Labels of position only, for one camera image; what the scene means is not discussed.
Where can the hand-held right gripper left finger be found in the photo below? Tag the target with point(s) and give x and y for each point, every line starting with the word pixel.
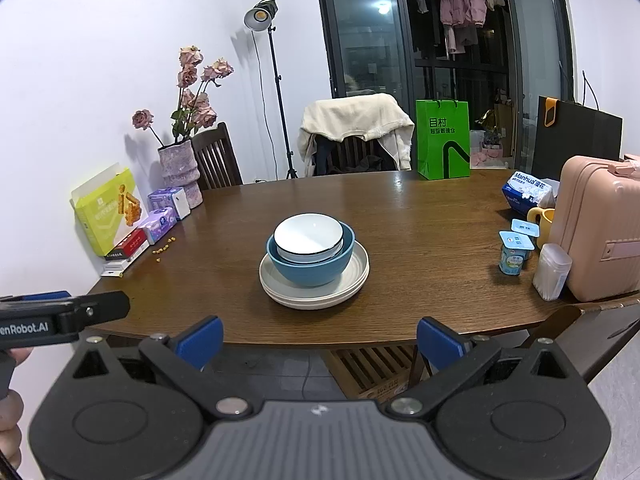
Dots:
pixel 202 340

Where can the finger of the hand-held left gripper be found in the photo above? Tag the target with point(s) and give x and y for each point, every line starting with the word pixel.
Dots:
pixel 47 295
pixel 100 307

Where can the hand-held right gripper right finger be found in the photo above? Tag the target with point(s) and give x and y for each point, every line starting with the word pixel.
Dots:
pixel 440 342

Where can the cream round plate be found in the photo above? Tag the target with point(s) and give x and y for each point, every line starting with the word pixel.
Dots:
pixel 315 304
pixel 350 280

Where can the blue bowl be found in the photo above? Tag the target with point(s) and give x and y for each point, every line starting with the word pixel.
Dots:
pixel 310 272

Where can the plain white bowl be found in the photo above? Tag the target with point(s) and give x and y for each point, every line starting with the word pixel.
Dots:
pixel 341 250

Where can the large white black-rimmed bowl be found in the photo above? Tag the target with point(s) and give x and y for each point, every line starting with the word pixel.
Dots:
pixel 307 232

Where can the person's left hand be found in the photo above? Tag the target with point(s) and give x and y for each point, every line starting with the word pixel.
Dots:
pixel 12 425

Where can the red flat box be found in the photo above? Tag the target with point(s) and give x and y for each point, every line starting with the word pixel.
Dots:
pixel 132 242

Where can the wooden slatted crate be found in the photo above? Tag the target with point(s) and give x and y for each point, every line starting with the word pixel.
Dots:
pixel 365 365

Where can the scattered yellow crumbs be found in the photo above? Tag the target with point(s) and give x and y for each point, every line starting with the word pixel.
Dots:
pixel 161 249

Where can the green snack box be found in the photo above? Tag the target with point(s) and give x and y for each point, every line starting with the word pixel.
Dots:
pixel 100 220

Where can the purple tissue pack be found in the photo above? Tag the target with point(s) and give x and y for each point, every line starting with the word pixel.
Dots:
pixel 157 225
pixel 167 200

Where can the blue yogurt cup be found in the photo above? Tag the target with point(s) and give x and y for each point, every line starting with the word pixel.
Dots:
pixel 525 227
pixel 514 257

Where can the clear cotton swab container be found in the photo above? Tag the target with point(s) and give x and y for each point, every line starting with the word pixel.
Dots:
pixel 550 272

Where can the purple textured vase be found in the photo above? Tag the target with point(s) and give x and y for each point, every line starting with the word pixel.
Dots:
pixel 180 175

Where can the yellow mug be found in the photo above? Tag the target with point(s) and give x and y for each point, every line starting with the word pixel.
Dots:
pixel 546 225

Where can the blue tissue pack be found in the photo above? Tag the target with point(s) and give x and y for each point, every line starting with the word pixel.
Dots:
pixel 525 192

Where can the dark wooden chair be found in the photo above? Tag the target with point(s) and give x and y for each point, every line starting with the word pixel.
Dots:
pixel 235 160
pixel 350 152

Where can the pink blanket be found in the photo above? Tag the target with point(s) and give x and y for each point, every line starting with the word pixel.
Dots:
pixel 482 159

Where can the green paper bag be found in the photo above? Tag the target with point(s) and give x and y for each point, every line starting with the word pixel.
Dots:
pixel 440 150

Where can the pink suitcase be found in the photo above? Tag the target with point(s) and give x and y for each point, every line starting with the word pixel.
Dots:
pixel 600 220

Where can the black bag with orange tab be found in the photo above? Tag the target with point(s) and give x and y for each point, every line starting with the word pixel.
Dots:
pixel 575 145

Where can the chair draped with clothes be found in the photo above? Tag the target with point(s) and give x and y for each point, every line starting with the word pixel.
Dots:
pixel 350 115

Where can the bunch of pink roses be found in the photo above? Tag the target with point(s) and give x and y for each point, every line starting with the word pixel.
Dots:
pixel 190 75

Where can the glass sliding door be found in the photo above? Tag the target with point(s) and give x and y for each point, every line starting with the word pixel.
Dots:
pixel 360 35

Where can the black tripod light stand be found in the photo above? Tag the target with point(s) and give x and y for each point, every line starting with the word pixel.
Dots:
pixel 260 16

